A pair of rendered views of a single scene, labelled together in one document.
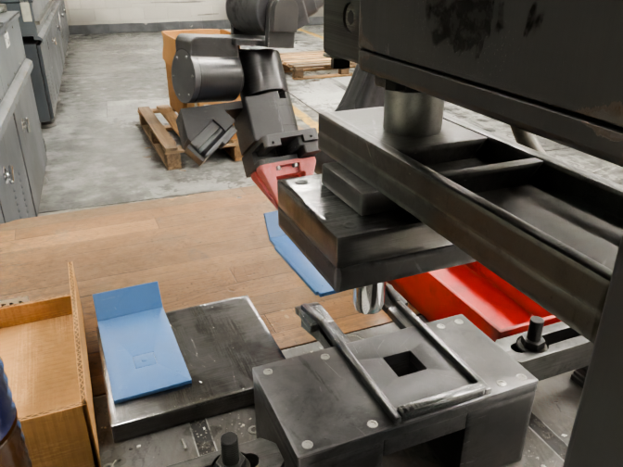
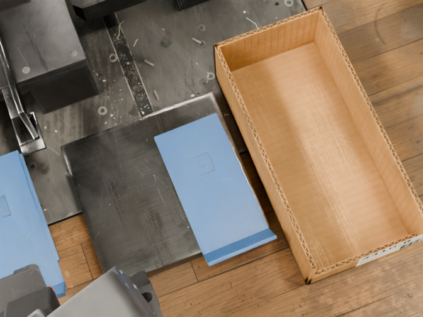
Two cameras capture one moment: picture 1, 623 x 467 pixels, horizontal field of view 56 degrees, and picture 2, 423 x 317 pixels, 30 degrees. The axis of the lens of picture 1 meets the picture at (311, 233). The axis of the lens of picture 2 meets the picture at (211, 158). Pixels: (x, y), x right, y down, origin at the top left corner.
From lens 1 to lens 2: 0.86 m
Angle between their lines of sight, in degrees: 85
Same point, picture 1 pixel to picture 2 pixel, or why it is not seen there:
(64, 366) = (287, 184)
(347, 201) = not seen: outside the picture
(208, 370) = (141, 155)
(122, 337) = (233, 199)
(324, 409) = (34, 16)
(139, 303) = (227, 248)
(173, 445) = (165, 97)
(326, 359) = (25, 66)
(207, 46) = (89, 290)
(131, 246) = not seen: outside the picture
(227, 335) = (126, 207)
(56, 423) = (235, 41)
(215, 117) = not seen: hidden behind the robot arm
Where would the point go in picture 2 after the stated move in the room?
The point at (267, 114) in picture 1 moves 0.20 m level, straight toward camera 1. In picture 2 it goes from (22, 308) to (31, 58)
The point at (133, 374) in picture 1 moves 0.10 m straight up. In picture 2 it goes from (207, 143) to (203, 104)
